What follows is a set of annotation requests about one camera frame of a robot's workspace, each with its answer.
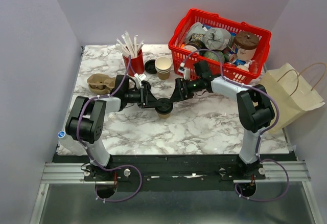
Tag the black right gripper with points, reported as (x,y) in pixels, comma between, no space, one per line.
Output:
(178,95)

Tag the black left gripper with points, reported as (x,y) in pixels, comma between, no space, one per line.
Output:
(148,99)

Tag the black plastic cup lid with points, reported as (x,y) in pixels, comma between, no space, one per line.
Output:
(165,106)

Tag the brown paper coffee cup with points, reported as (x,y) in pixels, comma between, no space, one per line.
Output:
(164,116)

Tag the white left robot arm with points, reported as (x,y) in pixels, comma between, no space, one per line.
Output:
(86,119)

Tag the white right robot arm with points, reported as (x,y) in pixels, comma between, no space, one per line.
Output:
(254,108)

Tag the stack of paper cups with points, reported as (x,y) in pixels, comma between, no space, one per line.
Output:
(163,67)

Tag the black lid near basket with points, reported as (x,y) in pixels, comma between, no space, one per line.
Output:
(150,67)

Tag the red straw holder cup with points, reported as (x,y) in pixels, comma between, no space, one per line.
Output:
(137,65)

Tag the green round melon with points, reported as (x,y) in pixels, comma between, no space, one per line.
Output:
(214,55)

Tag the cardboard cup carrier tray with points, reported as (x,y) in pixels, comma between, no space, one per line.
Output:
(101,84)

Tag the dark printed jar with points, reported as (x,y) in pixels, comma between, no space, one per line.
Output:
(194,44)

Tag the white wrapped straws bundle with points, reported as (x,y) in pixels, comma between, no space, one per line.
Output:
(128,45)

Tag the grey crumpled bag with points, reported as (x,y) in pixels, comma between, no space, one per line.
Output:
(216,39)

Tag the brown lidded round container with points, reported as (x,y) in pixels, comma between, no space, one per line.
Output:
(245,44)

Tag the clear plastic water bottle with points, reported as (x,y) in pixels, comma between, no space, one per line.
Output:
(67,142)

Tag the beige paper bag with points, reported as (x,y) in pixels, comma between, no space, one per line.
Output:
(292,93)

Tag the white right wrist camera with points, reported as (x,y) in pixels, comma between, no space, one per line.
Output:
(185,71)

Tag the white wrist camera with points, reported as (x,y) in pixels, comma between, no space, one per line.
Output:
(185,71)
(139,78)

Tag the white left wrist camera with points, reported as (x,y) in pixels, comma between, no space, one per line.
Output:
(139,78)

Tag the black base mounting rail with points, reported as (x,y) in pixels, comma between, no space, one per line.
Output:
(169,173)

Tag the aluminium frame rail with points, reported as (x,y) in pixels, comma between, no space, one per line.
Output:
(71,173)

